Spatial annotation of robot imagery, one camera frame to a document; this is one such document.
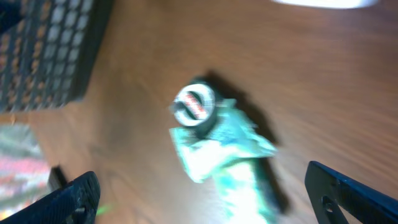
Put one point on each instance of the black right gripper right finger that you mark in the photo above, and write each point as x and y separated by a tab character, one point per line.
331	191

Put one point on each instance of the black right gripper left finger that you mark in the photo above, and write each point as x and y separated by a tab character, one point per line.
76	202

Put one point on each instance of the teal snack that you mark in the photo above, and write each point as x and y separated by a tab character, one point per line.
232	138

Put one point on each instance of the round label dark packet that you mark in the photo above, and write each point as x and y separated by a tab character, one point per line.
195	107

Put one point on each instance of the green tissue pack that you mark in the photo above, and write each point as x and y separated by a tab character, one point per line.
246	193

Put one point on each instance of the white barcode scanner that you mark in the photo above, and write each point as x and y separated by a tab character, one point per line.
330	4

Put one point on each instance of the dark mesh plastic basket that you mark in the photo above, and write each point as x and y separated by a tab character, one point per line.
48	51

